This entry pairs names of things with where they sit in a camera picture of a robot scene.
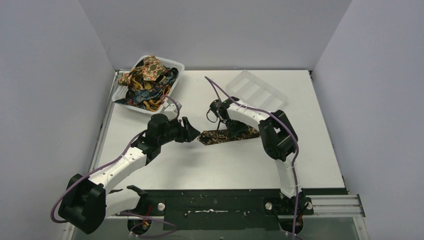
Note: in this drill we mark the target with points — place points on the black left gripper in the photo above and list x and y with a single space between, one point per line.
182 130

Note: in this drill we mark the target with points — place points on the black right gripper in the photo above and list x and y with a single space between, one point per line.
237 129

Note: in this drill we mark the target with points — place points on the brown floral tie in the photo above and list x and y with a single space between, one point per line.
213 137

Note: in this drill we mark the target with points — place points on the clear compartment tray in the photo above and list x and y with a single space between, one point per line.
255 92

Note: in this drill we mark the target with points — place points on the white plastic basket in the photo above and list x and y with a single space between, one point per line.
120 93

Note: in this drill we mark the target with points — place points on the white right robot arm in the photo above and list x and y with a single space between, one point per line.
279 141

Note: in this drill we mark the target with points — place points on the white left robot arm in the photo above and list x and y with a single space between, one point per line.
91 198

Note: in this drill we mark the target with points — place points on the yellow striped tie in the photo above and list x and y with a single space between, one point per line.
147 94

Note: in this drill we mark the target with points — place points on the dark blue patterned tie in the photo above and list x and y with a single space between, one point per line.
171 73

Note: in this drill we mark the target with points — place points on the orange paisley tie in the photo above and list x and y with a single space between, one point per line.
149 69

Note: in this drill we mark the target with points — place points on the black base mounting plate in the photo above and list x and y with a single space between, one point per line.
224 209

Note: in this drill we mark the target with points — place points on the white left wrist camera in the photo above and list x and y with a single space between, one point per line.
172 111

